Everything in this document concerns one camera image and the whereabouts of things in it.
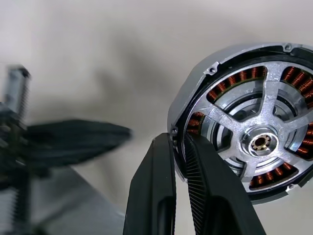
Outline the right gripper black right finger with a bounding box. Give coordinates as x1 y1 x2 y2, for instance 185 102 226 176
184 134 266 235

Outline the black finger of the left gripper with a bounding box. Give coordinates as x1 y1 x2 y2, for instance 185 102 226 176
29 118 134 147
17 144 123 169

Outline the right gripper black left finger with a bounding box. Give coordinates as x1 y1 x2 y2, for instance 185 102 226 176
122 133 177 235

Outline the motor stator with copper windings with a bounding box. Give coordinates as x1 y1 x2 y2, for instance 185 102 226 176
167 43 313 203

